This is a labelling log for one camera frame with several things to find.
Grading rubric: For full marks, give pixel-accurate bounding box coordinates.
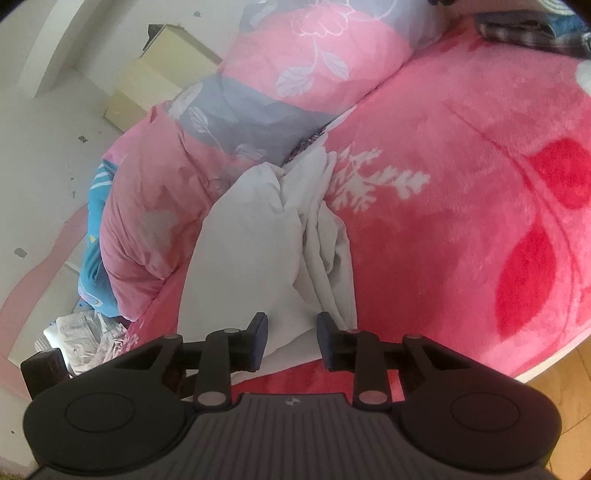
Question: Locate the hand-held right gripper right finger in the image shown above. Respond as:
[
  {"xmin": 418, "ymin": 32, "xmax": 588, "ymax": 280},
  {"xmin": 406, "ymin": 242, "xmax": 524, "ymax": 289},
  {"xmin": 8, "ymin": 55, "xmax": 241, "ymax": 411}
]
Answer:
[{"xmin": 317, "ymin": 311, "xmax": 469, "ymax": 411}]

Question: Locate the pink and grey floral quilt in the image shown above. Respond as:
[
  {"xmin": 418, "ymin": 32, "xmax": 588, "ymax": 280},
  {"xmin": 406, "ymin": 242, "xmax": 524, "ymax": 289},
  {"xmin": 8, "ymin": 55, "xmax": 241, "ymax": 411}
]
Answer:
[{"xmin": 99, "ymin": 0, "xmax": 445, "ymax": 324}]

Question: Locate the blue quilt with bow print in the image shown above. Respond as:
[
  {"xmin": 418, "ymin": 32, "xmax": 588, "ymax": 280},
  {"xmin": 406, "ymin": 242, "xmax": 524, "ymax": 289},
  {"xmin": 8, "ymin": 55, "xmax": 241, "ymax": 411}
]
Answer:
[{"xmin": 78, "ymin": 159, "xmax": 117, "ymax": 319}]

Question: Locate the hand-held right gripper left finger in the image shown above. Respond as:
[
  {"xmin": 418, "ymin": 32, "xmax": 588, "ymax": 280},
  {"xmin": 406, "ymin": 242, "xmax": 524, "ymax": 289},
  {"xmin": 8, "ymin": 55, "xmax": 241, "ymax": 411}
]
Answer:
[{"xmin": 113, "ymin": 312, "xmax": 269, "ymax": 411}]

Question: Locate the pink floral bed blanket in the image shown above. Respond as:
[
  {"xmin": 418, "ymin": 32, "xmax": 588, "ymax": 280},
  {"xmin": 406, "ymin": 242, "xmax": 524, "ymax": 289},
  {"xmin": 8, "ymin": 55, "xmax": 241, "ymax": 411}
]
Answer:
[{"xmin": 122, "ymin": 18, "xmax": 591, "ymax": 403}]

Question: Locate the dark plaid flat pouch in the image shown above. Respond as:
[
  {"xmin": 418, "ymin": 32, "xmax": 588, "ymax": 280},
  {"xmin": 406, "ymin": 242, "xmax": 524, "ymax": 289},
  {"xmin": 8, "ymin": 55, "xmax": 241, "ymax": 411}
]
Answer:
[{"xmin": 475, "ymin": 11, "xmax": 591, "ymax": 59}]

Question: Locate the white crumpled clothes pile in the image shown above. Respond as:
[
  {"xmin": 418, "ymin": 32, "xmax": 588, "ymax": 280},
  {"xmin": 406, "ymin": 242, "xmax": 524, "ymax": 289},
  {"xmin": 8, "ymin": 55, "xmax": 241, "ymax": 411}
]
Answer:
[{"xmin": 44, "ymin": 311, "xmax": 136, "ymax": 376}]

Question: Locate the white shirt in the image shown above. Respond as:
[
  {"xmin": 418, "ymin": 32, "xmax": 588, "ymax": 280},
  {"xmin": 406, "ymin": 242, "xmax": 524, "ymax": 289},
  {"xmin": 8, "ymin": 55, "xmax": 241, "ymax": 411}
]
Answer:
[{"xmin": 178, "ymin": 148, "xmax": 359, "ymax": 385}]

